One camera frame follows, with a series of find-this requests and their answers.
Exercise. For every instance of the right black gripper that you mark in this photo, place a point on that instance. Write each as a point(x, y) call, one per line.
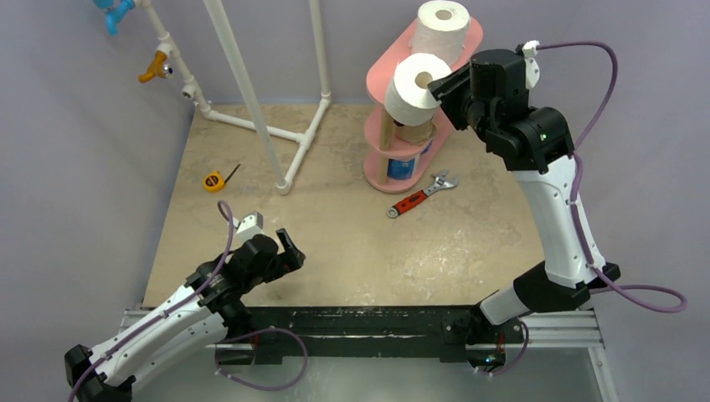
point(455, 99)

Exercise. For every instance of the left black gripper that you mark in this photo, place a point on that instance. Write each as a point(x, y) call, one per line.
point(290, 260)

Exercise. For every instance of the white paper towel roll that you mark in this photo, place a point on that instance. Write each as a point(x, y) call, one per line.
point(440, 29)

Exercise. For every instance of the brown paper roll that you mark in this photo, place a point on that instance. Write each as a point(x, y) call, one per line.
point(416, 135)

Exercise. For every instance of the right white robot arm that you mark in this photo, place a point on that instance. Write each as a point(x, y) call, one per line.
point(538, 151)

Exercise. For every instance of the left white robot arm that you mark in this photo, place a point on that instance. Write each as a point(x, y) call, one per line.
point(209, 303)

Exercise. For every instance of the pink three-tier shelf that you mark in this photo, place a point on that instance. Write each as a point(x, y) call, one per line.
point(376, 163)

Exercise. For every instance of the yellow tape measure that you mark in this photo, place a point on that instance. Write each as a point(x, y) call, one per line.
point(215, 181)

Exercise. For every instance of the orange pipe valve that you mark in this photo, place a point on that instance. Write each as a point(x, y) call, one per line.
point(154, 66)

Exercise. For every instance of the blue pipe valve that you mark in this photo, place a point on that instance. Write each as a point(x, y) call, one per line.
point(114, 12)

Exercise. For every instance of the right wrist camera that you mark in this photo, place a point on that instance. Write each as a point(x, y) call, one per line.
point(529, 51)

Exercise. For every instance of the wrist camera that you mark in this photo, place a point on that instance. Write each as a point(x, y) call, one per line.
point(248, 226)
point(529, 51)

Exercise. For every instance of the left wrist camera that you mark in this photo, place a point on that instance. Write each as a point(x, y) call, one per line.
point(248, 226)

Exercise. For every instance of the white pvc pipe frame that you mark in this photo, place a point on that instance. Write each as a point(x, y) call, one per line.
point(169, 50)

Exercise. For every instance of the red handled adjustable wrench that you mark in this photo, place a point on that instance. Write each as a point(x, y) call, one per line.
point(441, 181)

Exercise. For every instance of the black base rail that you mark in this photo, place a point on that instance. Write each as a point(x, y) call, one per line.
point(451, 334)

